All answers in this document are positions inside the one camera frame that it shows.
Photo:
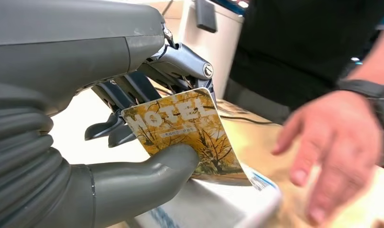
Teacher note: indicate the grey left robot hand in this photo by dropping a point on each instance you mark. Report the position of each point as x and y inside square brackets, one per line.
[69, 47]

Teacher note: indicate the person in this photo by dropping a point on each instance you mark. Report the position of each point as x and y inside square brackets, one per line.
[289, 47]

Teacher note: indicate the grey white card reader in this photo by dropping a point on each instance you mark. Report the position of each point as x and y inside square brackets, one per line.
[210, 204]

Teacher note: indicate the black wristwatch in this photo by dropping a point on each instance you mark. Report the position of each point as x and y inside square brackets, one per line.
[368, 89]

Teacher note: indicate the small black box device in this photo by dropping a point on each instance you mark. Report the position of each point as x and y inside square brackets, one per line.
[206, 15]

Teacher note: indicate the white riser box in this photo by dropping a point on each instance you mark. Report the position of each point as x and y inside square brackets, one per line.
[217, 53]

